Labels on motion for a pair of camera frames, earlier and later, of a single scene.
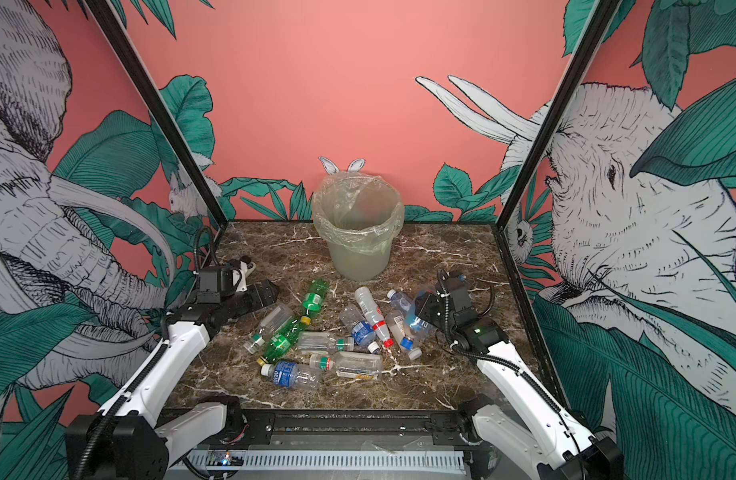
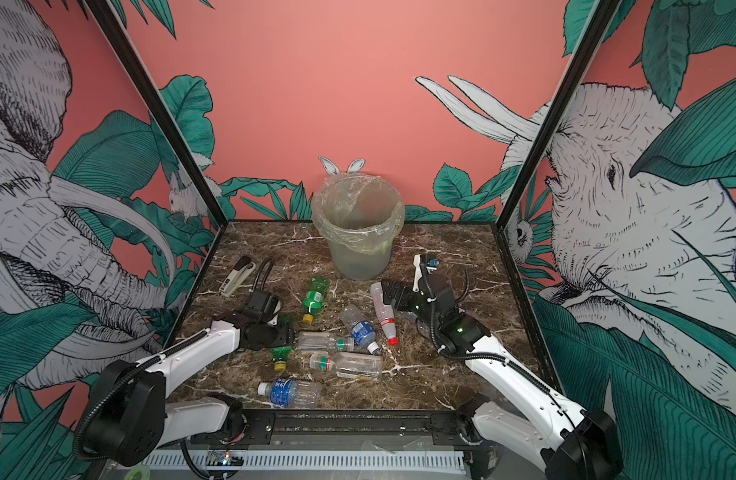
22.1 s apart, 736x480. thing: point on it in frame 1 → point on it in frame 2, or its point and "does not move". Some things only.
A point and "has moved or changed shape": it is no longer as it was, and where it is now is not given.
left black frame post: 105,15 does not move
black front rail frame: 382,429 does not move
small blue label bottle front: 287,374 → 291,393
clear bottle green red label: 351,365 does not move
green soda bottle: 283,342 has moved or changed shape
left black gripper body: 240,303 → 273,335
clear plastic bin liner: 357,211 does not move
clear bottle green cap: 323,342 does not move
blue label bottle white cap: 363,332 does not move
